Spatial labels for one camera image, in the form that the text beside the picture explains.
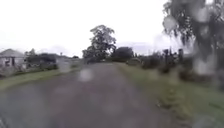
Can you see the dark round tree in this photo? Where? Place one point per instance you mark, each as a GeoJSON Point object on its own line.
{"type": "Point", "coordinates": [122, 54]}

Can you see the tall leafy tree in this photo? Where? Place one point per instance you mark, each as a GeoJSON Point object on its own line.
{"type": "Point", "coordinates": [101, 40]}

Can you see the grey asphalt road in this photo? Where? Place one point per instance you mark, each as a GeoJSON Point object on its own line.
{"type": "Point", "coordinates": [96, 100]}

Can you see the row of bushes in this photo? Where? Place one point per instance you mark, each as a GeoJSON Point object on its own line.
{"type": "Point", "coordinates": [156, 61]}

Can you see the dark hedge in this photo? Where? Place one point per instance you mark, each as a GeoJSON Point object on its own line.
{"type": "Point", "coordinates": [41, 60]}

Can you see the narrow grass strip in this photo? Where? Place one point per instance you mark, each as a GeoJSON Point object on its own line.
{"type": "Point", "coordinates": [26, 78]}

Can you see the drooping tree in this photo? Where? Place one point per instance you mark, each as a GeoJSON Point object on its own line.
{"type": "Point", "coordinates": [200, 30]}

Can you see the wide grass verge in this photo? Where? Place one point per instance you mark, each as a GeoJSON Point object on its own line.
{"type": "Point", "coordinates": [200, 101]}

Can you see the pale house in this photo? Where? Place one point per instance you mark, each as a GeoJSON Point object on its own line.
{"type": "Point", "coordinates": [10, 57]}

